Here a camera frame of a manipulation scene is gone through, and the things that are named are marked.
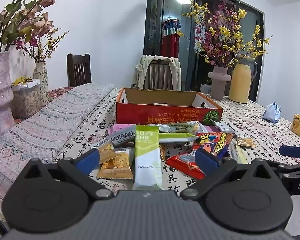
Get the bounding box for small orange snack packet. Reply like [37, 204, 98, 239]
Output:
[236, 136, 256, 148]

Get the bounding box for beige jacket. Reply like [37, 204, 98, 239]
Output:
[135, 54, 182, 91]

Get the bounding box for yellow magenta flower sprigs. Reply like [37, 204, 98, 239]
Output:
[14, 30, 70, 63]

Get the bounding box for slatted wooden chair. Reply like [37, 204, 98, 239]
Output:
[142, 55, 180, 90]

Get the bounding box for yellow pink blossom branches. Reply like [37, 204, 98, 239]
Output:
[177, 0, 273, 68]

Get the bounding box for folded patterned blanket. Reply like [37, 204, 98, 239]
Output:
[0, 82, 122, 205]

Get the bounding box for blue white plastic bag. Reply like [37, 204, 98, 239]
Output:
[262, 102, 282, 124]

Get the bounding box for yellow thermos jug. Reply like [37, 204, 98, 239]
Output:
[228, 54, 258, 104]

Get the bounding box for green stick packet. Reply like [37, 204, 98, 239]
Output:
[159, 132, 199, 144]

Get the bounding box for yellow flower sprig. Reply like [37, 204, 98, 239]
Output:
[12, 76, 32, 85]

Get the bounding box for pink snack packet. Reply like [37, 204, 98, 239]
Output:
[107, 124, 137, 135]
[201, 126, 222, 133]

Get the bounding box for red blue chip bag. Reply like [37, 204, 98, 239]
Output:
[192, 131, 234, 159]

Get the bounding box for dark wooden chair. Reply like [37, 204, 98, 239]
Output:
[66, 53, 92, 88]

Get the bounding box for mauve collared vase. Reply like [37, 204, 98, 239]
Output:
[208, 66, 232, 100]

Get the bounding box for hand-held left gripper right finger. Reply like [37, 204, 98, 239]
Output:
[180, 149, 282, 200]

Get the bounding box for green white bar packet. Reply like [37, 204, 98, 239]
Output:
[132, 125, 165, 191]

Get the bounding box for silver orange oat crisp packet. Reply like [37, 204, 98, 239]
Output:
[107, 130, 137, 148]
[90, 139, 117, 164]

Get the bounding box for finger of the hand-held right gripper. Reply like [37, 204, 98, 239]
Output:
[279, 144, 300, 159]
[265, 159, 300, 178]

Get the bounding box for pink vase with flowers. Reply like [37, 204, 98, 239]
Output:
[143, 0, 264, 103]

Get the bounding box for large pink textured vase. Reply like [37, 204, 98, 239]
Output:
[0, 51, 15, 142]

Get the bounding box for red blue hanging garment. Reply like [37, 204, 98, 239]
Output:
[161, 17, 182, 58]

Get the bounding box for dried pink rose bouquet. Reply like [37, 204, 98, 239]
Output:
[0, 0, 63, 53]

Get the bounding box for white cracker packet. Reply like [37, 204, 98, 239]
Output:
[146, 121, 203, 134]

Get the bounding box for clear yellowish packet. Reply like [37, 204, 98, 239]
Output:
[227, 140, 248, 164]

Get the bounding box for red snack packet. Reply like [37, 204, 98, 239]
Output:
[166, 152, 205, 180]

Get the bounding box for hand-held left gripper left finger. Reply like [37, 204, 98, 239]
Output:
[21, 148, 115, 201]

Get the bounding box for red cardboard box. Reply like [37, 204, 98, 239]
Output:
[116, 87, 224, 126]

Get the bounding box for dark red patterned cloth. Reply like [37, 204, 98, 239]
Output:
[49, 87, 74, 100]

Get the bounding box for small speckled vase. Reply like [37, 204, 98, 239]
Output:
[33, 61, 50, 107]

